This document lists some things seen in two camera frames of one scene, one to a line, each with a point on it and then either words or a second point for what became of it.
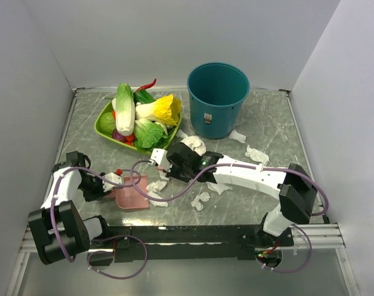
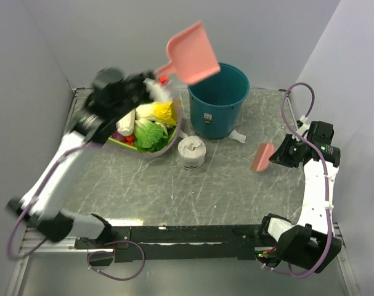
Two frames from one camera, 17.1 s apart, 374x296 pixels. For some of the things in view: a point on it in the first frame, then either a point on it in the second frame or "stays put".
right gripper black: x=172 y=174 -> x=280 y=156
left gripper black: x=98 y=194 -> x=138 y=79
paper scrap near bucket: x=239 y=137 stays put
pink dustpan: x=132 y=197 -> x=191 y=55
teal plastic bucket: x=217 y=90 stays put
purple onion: x=117 y=136 stays put
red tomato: x=130 y=139 stays put
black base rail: x=147 y=243 stays put
